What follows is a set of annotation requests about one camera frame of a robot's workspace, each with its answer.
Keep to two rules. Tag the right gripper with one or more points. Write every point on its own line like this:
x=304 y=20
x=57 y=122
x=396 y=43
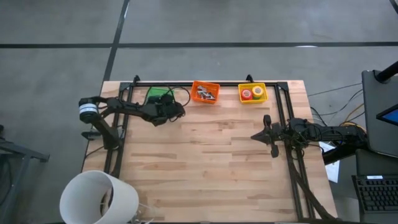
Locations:
x=275 y=133

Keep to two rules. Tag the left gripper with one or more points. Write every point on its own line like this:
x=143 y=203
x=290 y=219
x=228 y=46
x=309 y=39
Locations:
x=168 y=109

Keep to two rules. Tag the green tape roll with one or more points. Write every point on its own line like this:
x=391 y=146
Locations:
x=257 y=98

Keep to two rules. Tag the light blue staple remover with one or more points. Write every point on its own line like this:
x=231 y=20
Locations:
x=210 y=96

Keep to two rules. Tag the red tape roll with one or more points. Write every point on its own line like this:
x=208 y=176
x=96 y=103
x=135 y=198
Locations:
x=242 y=95

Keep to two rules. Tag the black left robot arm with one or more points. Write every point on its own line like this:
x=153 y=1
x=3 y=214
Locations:
x=130 y=109

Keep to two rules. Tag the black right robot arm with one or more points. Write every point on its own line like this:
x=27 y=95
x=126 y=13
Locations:
x=335 y=133

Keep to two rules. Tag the green plastic basket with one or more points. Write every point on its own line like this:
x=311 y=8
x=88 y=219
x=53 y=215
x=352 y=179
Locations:
x=157 y=91

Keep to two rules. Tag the orange plastic basket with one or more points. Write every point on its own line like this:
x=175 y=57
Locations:
x=193 y=96

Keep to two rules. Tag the yellow plastic basket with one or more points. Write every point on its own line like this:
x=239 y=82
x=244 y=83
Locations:
x=265 y=99

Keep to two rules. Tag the white paper sheet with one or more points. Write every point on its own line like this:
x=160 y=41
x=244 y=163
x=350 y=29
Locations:
x=333 y=171

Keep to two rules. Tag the dark grey computer cart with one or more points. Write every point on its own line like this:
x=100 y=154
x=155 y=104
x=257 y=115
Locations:
x=373 y=124

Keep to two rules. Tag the black keyboard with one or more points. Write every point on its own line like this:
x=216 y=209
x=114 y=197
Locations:
x=376 y=194

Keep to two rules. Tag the blue lit screen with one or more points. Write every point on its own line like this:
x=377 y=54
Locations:
x=390 y=116

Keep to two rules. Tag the black pole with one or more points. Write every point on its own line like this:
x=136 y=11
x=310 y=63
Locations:
x=388 y=72

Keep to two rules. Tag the grey metal stand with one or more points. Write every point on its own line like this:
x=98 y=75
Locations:
x=18 y=152

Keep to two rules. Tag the black table frame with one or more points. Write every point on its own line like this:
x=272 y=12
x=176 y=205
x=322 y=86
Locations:
x=177 y=84

